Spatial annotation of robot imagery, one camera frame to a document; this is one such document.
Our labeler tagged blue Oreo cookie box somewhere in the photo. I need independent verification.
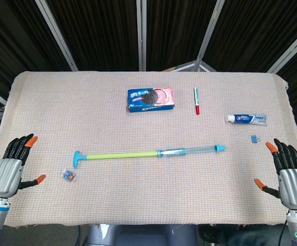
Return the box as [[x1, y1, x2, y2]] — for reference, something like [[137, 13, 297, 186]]
[[127, 87, 175, 113]]

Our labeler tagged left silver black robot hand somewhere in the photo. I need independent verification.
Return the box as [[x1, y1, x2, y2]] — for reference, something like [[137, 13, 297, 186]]
[[0, 133, 47, 198]]

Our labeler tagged clear plastic tube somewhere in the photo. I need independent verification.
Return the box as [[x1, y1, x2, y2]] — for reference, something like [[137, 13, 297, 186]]
[[156, 145, 227, 157]]

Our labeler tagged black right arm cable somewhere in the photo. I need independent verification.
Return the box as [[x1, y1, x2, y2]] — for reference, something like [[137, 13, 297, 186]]
[[278, 222, 289, 246]]

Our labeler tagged beige woven table cloth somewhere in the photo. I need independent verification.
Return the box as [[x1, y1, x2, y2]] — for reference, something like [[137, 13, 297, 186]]
[[0, 71, 297, 228]]

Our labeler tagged long green blue tube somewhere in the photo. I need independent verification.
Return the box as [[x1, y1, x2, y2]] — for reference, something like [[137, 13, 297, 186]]
[[73, 150, 160, 169]]

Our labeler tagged white blue toothpaste tube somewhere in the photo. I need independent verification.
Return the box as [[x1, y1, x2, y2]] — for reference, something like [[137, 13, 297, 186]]
[[224, 113, 268, 127]]

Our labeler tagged grey robot torso base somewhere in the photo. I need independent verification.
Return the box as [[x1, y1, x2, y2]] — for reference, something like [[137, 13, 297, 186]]
[[86, 224, 199, 246]]

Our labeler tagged small wrapped candy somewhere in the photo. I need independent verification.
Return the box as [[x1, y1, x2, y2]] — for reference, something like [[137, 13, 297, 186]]
[[60, 169, 76, 183]]

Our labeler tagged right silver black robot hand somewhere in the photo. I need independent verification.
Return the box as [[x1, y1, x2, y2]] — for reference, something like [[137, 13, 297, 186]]
[[254, 138, 297, 211]]

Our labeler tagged white marker with red cap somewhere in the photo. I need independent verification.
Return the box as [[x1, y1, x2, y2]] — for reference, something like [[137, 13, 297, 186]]
[[193, 87, 201, 115]]

